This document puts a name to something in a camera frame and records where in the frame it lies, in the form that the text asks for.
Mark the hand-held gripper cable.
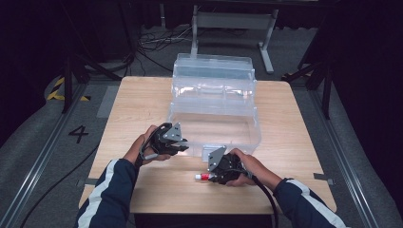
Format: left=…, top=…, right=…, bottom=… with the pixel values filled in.
left=134, top=127, right=174, bottom=170
left=236, top=167, right=280, bottom=228

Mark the grey tape strip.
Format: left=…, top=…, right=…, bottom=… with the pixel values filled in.
left=313, top=172, right=336, bottom=186
left=75, top=178, right=100, bottom=188

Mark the bundle of floor cables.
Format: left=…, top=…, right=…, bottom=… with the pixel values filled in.
left=136, top=26, right=195, bottom=78

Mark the grey metal table frame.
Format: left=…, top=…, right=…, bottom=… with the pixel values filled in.
left=188, top=4, right=279, bottom=75

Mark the person's left hand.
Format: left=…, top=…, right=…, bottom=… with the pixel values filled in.
left=123, top=124, right=172, bottom=166

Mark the clear plastic storage box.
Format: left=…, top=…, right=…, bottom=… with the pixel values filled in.
left=166, top=52, right=262, bottom=160

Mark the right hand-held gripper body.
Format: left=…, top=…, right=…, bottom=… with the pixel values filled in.
left=206, top=145, right=252, bottom=185

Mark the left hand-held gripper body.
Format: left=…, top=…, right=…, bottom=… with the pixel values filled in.
left=149, top=122, right=188, bottom=157

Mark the right hand-held gripper cable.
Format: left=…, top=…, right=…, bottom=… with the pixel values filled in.
left=236, top=167, right=280, bottom=228

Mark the person's right hand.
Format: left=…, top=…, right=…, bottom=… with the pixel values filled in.
left=225, top=147, right=283, bottom=191

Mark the black metal stand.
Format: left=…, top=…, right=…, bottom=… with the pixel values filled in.
left=60, top=0, right=124, bottom=114
left=280, top=56, right=335, bottom=121

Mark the left hand-held gripper cable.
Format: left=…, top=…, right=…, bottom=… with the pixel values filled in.
left=134, top=127, right=174, bottom=170

